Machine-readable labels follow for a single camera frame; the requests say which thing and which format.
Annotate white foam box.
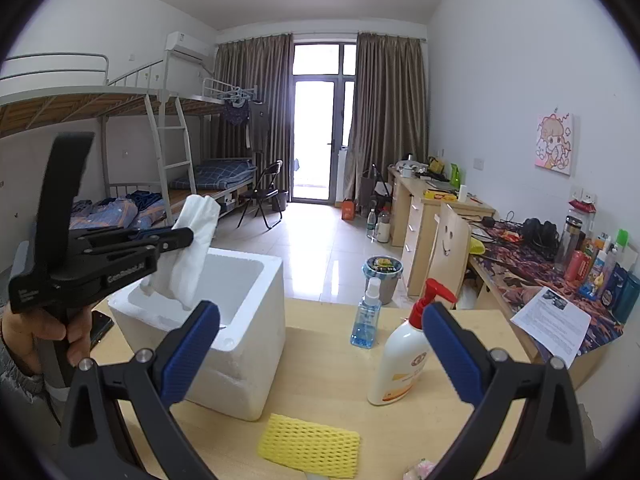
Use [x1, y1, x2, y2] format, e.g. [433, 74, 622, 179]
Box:
[107, 246, 287, 422]

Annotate person's left forearm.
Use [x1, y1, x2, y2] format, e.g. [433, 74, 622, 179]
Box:
[0, 330, 48, 413]

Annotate white air conditioner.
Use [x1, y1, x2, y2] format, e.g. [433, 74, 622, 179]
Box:
[165, 31, 211, 63]

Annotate green-capped bottle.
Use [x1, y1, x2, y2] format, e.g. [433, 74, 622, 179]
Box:
[612, 229, 630, 266]

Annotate pink floral soft item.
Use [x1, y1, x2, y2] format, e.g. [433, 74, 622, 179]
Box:
[402, 457, 441, 480]

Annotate black phone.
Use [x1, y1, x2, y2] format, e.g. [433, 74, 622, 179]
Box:
[90, 310, 115, 347]

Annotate black bag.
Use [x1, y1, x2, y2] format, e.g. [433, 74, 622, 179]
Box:
[359, 162, 393, 202]

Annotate yellow foam net sleeve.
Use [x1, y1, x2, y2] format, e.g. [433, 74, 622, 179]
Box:
[257, 413, 362, 479]

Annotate blue spray bottle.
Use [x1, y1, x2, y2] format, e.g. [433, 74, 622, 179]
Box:
[350, 277, 383, 350]

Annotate blue checked bedding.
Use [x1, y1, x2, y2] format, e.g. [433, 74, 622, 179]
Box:
[192, 157, 256, 191]

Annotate white bunk bed ladder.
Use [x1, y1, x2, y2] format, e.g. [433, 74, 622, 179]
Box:
[145, 92, 198, 226]

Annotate metal bunk bed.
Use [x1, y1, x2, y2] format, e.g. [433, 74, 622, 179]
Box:
[0, 52, 261, 233]

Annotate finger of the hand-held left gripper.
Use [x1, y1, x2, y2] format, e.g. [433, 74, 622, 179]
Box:
[82, 240, 171, 263]
[70, 226, 195, 252]

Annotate round trash bin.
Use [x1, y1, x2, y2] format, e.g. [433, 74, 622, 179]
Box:
[362, 255, 405, 306]

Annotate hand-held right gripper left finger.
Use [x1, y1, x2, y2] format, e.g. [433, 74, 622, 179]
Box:
[57, 300, 222, 480]

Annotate red bottle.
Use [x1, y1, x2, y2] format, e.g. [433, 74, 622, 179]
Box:
[565, 250, 587, 283]

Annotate hanging patterned garment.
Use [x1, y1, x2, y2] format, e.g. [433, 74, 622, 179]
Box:
[222, 97, 251, 128]

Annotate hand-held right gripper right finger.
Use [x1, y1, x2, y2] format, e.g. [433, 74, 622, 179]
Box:
[421, 301, 585, 480]

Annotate person's left hand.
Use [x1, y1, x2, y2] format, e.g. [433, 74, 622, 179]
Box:
[1, 304, 94, 376]

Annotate white red-pump lotion bottle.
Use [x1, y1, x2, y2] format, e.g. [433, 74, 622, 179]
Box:
[366, 278, 458, 407]

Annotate brown curtain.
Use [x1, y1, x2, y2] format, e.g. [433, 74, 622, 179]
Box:
[214, 34, 295, 201]
[347, 32, 430, 206]

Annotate black headphones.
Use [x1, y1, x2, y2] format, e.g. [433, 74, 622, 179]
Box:
[521, 217, 560, 261]

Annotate blue clothes pile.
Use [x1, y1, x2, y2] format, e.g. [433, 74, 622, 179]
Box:
[70, 190, 168, 233]

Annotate white paper sheet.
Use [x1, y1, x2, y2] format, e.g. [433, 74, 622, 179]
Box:
[509, 287, 592, 370]

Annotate pink cartoon wall picture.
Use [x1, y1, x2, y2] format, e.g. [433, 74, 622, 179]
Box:
[534, 112, 576, 176]

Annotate glass balcony door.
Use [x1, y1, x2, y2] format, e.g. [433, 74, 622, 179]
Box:
[290, 40, 358, 205]

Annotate hanging dark garment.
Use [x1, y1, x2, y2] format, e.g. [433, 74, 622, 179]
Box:
[248, 102, 268, 153]

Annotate black folding chair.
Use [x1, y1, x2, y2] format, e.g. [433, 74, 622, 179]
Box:
[236, 160, 285, 230]

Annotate wooden drawer desk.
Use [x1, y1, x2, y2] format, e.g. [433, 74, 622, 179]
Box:
[387, 165, 497, 297]

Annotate wooden smiley chair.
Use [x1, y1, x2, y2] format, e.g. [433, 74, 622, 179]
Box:
[429, 201, 473, 311]

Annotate white tissue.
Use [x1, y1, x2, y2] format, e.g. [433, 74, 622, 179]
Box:
[139, 194, 222, 311]

